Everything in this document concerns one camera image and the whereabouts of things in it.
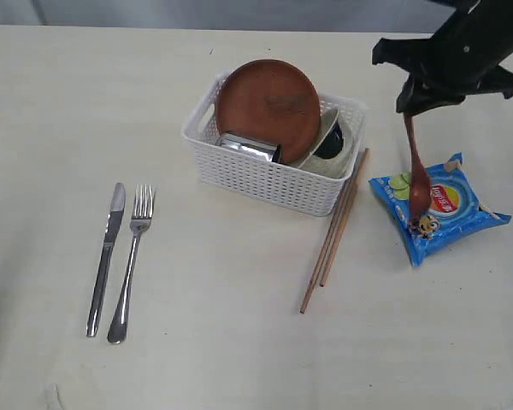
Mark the white bowl dark inside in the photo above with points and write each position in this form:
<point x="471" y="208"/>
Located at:
<point x="329" y="154"/>

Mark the shiny metal cup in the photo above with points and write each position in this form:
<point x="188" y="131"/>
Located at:
<point x="269" y="152"/>

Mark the brown wooden plate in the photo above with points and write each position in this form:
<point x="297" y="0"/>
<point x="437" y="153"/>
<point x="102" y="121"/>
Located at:
<point x="273" y="102"/>

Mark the silver table knife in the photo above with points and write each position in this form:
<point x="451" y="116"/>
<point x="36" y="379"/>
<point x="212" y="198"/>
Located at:
<point x="113" y="226"/>

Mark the white perforated plastic basket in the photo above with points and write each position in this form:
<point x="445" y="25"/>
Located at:
<point x="281" y="185"/>

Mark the brown wooden spoon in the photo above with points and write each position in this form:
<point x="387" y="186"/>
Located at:
<point x="420" y="185"/>

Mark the silver metal fork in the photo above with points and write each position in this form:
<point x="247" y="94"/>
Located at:
<point x="143" y="209"/>

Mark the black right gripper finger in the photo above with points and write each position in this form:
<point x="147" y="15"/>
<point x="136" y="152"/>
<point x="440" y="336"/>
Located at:
<point x="404" y="53"/>
<point x="497" y="80"/>

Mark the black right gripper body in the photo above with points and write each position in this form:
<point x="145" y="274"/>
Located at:
<point x="477" y="37"/>

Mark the wooden chopstick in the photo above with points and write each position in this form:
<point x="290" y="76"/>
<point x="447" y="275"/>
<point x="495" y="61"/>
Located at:
<point x="344" y="216"/>
<point x="324" y="248"/>

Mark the blue chips bag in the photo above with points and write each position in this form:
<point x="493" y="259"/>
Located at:
<point x="455" y="210"/>

